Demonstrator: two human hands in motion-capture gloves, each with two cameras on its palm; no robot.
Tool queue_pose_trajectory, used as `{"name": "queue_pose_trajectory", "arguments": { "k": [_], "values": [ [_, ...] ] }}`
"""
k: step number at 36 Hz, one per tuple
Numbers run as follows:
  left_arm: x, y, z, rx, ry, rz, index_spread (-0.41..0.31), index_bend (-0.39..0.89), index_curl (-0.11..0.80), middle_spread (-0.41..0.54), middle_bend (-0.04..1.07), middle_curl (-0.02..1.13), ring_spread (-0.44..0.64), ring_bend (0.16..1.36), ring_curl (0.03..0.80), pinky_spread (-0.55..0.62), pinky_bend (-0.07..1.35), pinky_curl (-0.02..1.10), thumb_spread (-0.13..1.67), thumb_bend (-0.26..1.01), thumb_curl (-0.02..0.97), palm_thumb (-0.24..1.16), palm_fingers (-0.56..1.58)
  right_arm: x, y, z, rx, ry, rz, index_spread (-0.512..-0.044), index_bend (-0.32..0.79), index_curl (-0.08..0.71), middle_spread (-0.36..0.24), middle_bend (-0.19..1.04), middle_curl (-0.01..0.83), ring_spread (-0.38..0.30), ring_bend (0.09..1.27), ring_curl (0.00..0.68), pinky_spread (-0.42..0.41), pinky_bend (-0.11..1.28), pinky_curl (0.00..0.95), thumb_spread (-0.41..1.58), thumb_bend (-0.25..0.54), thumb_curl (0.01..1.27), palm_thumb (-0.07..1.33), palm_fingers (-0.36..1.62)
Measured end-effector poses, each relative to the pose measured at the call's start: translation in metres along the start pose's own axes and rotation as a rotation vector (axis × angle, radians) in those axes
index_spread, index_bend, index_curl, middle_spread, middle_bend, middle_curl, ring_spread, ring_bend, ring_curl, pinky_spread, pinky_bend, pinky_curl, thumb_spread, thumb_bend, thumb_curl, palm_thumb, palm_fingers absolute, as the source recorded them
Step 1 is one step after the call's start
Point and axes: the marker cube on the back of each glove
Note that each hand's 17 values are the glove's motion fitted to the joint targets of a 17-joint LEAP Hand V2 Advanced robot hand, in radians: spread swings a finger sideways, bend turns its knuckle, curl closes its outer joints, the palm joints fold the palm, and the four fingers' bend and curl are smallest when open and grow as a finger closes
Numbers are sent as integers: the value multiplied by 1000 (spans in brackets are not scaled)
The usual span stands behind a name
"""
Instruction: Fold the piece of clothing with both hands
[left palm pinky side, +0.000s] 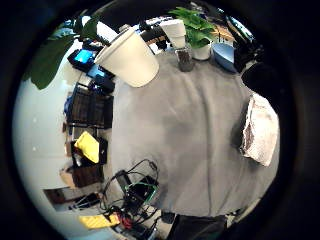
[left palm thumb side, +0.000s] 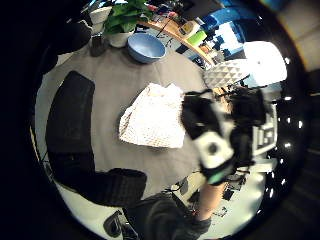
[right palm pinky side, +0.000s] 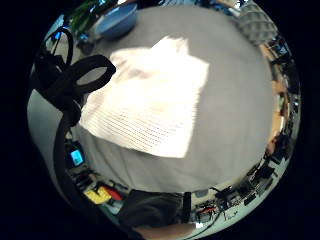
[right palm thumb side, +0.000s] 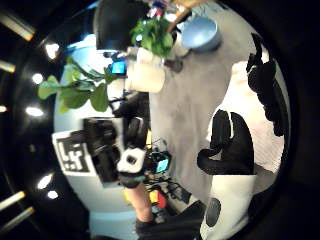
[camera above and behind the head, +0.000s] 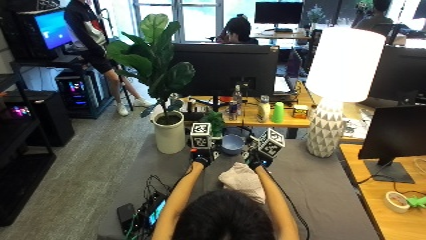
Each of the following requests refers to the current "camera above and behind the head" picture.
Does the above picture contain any person's left hand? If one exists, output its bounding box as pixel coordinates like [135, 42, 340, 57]
[190, 148, 215, 170]

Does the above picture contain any person's right hand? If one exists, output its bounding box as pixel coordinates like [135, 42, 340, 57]
[242, 148, 274, 171]

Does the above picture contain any white marker cube right glove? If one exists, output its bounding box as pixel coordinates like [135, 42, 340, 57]
[256, 127, 286, 159]

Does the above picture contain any white marker cube glove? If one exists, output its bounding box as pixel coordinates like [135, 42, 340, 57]
[189, 122, 213, 150]
[256, 127, 286, 159]

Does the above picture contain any white folded cloth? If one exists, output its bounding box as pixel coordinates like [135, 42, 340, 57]
[217, 161, 267, 205]

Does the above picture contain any blue bowl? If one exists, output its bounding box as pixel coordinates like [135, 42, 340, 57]
[219, 133, 246, 156]

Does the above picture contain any white marker cube left glove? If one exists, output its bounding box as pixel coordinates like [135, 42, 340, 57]
[189, 122, 213, 150]

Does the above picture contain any white plant pot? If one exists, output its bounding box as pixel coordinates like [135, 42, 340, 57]
[150, 110, 187, 155]

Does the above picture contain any small green plant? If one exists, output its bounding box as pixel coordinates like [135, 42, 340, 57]
[201, 110, 226, 138]

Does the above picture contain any wooden desk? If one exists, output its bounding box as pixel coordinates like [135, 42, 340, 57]
[338, 143, 426, 240]
[178, 81, 318, 140]

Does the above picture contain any green cup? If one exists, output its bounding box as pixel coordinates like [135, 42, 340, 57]
[270, 101, 286, 124]

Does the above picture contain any white bottle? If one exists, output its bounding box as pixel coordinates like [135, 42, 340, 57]
[255, 95, 271, 124]

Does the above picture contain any yellow small box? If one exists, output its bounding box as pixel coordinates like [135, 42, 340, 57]
[291, 104, 310, 120]

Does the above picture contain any black device with lit screen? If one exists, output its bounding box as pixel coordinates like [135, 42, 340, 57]
[142, 195, 169, 231]

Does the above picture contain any clear plastic bottle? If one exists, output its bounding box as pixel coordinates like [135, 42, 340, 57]
[231, 84, 243, 116]

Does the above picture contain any wide black monitor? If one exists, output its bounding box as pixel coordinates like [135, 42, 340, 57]
[171, 42, 280, 113]

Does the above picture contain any black monitor on square stand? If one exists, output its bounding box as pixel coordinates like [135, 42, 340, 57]
[356, 104, 426, 185]

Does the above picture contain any large green leafy plant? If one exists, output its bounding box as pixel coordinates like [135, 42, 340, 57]
[105, 13, 197, 125]

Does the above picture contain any white table lamp patterned base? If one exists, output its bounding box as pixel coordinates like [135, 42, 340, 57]
[304, 26, 387, 159]

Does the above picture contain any white tape roll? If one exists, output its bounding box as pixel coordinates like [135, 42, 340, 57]
[383, 191, 411, 214]

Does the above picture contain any computer tower with coloured lights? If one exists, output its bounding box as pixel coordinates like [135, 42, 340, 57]
[54, 67, 114, 120]

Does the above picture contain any green plastic tool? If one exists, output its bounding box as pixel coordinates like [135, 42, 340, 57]
[404, 196, 426, 209]

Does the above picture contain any black monitor behind lamp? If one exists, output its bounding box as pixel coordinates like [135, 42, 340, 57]
[367, 44, 426, 107]

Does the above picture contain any black shelf rack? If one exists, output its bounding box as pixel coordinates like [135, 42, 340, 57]
[0, 59, 58, 228]

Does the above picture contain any black background monitor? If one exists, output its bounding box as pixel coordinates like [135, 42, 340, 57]
[252, 1, 304, 25]

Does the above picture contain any monitor with blue screen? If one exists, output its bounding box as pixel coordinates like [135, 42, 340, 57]
[17, 7, 74, 61]

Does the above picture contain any black cable bundle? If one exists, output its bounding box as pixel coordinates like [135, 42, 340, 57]
[121, 173, 178, 240]

